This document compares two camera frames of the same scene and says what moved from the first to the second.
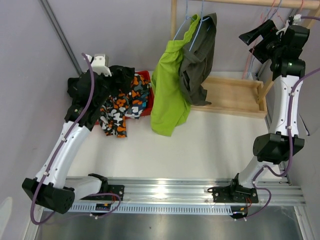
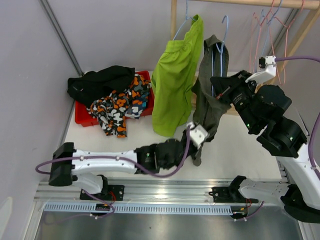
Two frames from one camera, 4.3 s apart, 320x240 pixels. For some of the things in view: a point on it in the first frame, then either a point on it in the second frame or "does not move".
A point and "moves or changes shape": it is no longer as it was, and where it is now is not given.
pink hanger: [262, 18] → [260, 24]
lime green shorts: [170, 108] does not move
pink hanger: [262, 19] moves or changes shape
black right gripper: [268, 29] → [225, 87]
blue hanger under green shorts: [187, 17] does not move
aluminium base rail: [271, 193] does not move
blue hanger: [201, 20] → [220, 50]
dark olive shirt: [195, 63] → [206, 107]
